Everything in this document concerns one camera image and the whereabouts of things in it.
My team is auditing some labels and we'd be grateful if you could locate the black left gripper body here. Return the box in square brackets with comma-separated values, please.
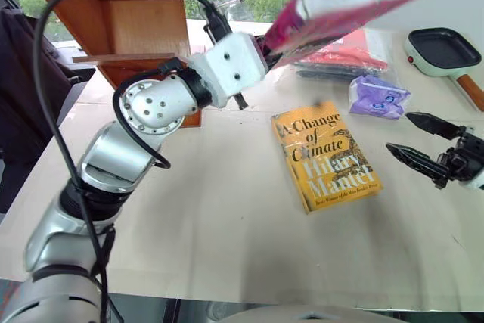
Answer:
[253, 34, 284, 72]

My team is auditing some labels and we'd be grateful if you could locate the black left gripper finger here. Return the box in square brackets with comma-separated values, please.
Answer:
[269, 34, 344, 58]

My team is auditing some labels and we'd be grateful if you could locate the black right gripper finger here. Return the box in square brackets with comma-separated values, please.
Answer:
[385, 142, 451, 190]
[405, 111, 465, 141]

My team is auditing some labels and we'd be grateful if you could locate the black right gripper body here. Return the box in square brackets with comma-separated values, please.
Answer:
[436, 129, 484, 185]

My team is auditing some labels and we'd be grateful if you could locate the magenta hardcover book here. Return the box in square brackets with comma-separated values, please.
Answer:
[263, 0, 426, 55]

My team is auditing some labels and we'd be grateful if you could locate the yellow paperback book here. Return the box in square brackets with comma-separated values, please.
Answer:
[270, 100, 384, 216]

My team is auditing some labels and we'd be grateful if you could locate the wooden bookshelf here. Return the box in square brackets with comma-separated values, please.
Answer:
[17, 0, 203, 129]

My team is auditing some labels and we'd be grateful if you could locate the purple plastic packet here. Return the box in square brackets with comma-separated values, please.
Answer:
[348, 74, 412, 121]

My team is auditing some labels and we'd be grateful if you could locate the mint electric frying pan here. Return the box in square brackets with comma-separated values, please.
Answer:
[403, 27, 484, 112]

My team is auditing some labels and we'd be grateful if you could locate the black chair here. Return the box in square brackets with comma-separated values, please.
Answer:
[0, 0, 97, 215]

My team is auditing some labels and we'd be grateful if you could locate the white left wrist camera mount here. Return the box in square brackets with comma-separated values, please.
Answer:
[188, 32, 269, 108]

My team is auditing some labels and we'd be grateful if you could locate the short black looped cable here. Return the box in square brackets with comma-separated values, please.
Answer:
[112, 57, 189, 171]

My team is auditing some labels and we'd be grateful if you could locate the long black arm cable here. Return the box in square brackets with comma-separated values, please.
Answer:
[32, 0, 232, 323]

